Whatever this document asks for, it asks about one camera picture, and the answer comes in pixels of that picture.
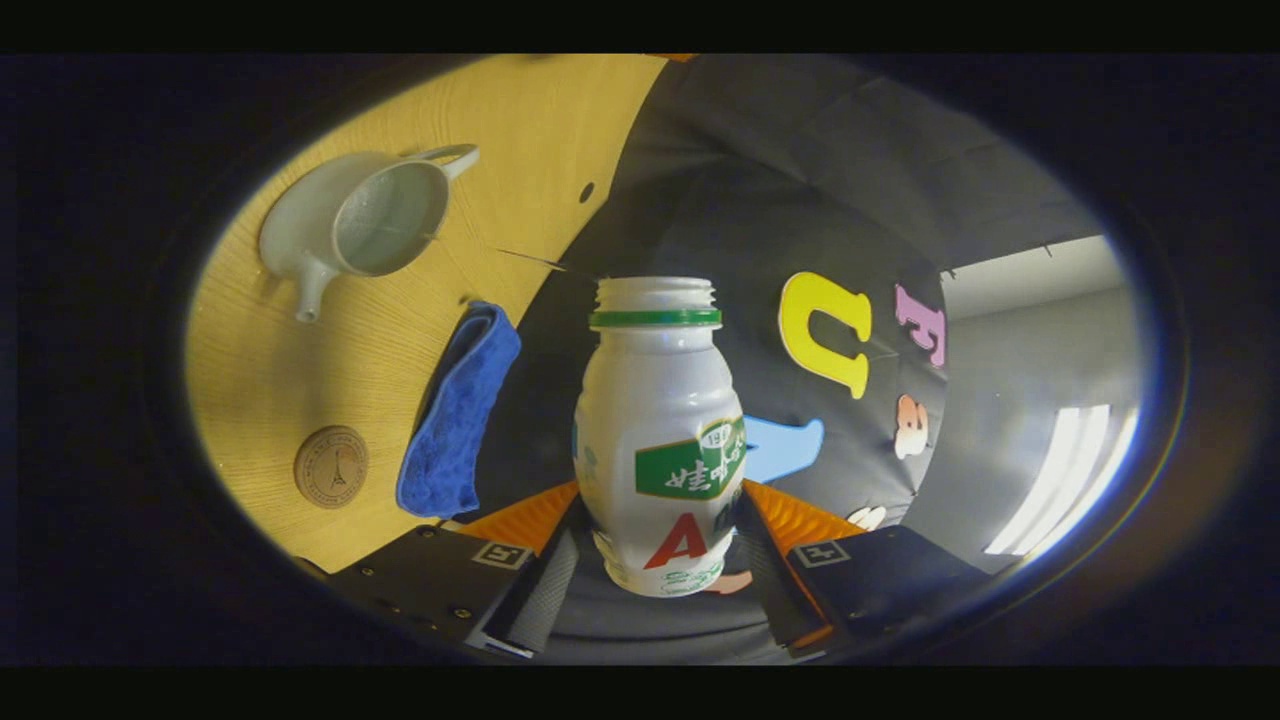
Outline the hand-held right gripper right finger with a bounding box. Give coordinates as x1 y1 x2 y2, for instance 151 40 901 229
735 480 991 661

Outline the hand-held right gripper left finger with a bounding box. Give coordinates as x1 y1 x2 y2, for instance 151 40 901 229
325 480 586 661

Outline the white plastic water bottle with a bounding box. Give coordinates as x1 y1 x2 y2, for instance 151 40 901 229
572 277 749 599

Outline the round wooden coaster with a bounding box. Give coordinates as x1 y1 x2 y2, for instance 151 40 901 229
293 425 370 510

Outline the white ceramic teacup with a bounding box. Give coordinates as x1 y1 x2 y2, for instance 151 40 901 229
258 144 481 323

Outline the blue towel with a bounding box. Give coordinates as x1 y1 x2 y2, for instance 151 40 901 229
396 301 523 519

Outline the ceiling light panel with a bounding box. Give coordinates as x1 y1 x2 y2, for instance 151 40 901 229
985 405 1141 559

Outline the black backdrop cloth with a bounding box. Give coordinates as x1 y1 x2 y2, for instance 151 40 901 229
440 55 1106 661

